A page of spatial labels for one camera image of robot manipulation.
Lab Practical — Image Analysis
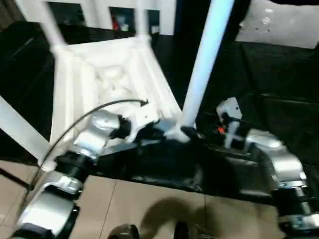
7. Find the black work mat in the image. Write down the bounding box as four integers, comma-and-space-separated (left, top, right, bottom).
0, 21, 319, 208

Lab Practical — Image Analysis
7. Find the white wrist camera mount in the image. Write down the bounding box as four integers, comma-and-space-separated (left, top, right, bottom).
215, 97, 244, 150
125, 104, 160, 144

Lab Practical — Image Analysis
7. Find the black sofa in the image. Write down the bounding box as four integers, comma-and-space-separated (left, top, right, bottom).
173, 0, 319, 42

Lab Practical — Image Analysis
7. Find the grey printed cushion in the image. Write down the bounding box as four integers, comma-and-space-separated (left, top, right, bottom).
235, 0, 319, 50

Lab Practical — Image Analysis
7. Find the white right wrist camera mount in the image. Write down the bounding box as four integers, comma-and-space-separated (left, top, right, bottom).
215, 97, 244, 150

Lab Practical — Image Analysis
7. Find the white cabinet with glass doors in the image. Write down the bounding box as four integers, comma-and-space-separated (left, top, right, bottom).
14, 0, 175, 36

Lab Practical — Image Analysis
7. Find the thin black floor rod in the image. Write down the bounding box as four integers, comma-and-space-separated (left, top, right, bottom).
0, 167, 33, 190

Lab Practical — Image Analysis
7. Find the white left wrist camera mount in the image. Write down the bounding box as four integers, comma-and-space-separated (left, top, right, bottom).
125, 104, 160, 144

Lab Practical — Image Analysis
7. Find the white plastic table leg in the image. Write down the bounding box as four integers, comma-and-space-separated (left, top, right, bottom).
180, 0, 237, 130
134, 0, 153, 42
0, 95, 57, 173
14, 0, 68, 53

